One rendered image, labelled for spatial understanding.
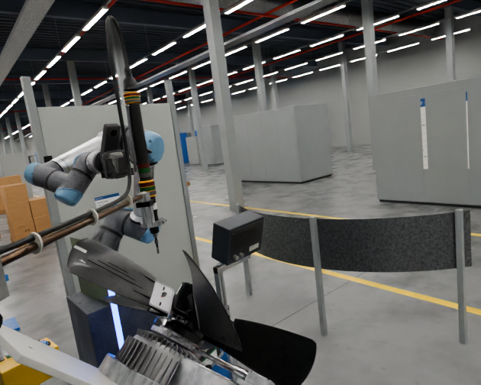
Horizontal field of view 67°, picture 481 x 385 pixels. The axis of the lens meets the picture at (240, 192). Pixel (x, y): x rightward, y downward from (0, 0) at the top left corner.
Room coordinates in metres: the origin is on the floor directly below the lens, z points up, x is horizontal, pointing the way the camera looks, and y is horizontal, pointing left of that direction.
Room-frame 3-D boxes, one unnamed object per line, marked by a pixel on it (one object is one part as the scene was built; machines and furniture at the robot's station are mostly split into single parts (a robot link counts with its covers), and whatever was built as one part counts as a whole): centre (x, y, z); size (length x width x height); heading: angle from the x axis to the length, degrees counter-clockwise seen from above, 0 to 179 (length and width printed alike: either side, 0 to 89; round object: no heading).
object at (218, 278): (1.65, 0.15, 0.96); 0.03 x 0.03 x 0.20; 46
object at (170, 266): (2.95, 0.91, 1.10); 1.21 x 0.05 x 2.20; 136
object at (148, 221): (1.01, 0.26, 1.48); 0.09 x 0.07 x 0.10; 171
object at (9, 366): (1.05, 0.72, 1.02); 0.16 x 0.10 x 0.11; 136
